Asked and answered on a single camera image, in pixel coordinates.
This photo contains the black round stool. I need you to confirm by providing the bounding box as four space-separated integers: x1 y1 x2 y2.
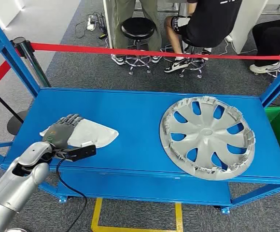
120 16 156 76

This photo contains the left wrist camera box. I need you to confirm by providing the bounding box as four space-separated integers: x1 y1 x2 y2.
67 141 97 162

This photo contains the black camera cable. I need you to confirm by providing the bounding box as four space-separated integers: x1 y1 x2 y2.
56 155 88 232

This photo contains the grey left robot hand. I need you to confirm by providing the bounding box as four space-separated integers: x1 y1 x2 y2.
42 113 85 151

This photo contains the white power strip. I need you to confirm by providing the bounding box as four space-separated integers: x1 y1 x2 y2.
87 15 96 32

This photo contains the chrome stanchion post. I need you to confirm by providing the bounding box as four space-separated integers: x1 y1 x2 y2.
11 36 51 88

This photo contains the white desk side panel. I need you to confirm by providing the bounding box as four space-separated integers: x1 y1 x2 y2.
226 0 269 55
103 0 114 49

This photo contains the white curved plastic part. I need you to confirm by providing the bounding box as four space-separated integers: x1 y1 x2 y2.
39 117 119 148

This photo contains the person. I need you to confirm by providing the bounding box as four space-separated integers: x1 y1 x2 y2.
163 0 243 73
249 17 280 75
110 0 163 66

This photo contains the grey wheel hubcap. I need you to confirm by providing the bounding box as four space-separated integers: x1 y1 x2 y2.
159 95 256 182

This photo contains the blue metal shelf rack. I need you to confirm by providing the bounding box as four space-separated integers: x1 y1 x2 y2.
0 6 280 215

